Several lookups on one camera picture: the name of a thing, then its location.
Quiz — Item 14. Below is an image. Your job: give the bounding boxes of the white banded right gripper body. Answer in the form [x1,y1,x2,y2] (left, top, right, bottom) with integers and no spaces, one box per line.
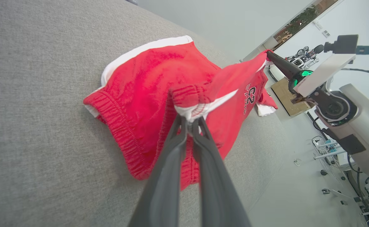
[289,54,356,104]

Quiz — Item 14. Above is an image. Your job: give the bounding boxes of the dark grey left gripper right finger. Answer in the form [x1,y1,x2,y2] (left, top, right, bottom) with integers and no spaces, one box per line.
[191,117,251,227]

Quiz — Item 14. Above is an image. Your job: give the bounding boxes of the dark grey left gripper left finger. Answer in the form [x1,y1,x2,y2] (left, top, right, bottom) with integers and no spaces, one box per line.
[128,115,188,227]

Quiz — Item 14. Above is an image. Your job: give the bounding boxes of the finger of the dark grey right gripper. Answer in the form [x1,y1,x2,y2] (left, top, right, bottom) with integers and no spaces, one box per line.
[266,50,302,81]

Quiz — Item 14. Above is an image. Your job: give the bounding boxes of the red shirt with white sleeves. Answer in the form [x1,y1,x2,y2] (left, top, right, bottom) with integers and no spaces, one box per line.
[255,90,278,117]

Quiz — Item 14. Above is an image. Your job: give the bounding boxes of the red shorts with white stripe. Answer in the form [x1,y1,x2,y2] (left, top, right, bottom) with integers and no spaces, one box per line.
[83,35,275,191]

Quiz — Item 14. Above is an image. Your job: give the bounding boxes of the black and white background machine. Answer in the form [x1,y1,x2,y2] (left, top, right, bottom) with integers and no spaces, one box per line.
[285,44,324,69]

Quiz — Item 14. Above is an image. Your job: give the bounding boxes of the wooden board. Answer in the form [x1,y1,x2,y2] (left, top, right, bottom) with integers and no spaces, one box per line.
[270,77,313,117]

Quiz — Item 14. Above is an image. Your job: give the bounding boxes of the window with green plants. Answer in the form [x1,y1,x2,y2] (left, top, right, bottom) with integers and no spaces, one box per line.
[273,0,341,51]

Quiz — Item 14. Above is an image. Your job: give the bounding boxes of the white floor stand leg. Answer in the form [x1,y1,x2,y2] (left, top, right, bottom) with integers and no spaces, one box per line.
[313,149,341,160]

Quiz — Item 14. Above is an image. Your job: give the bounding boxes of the grey fabric sofa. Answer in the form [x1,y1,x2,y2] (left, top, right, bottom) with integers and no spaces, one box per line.
[0,0,287,227]

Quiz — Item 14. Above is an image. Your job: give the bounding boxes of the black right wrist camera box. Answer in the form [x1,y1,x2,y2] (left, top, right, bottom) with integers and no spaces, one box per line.
[323,35,359,55]

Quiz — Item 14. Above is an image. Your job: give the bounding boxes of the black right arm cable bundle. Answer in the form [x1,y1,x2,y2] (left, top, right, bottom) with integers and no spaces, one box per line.
[312,117,330,140]

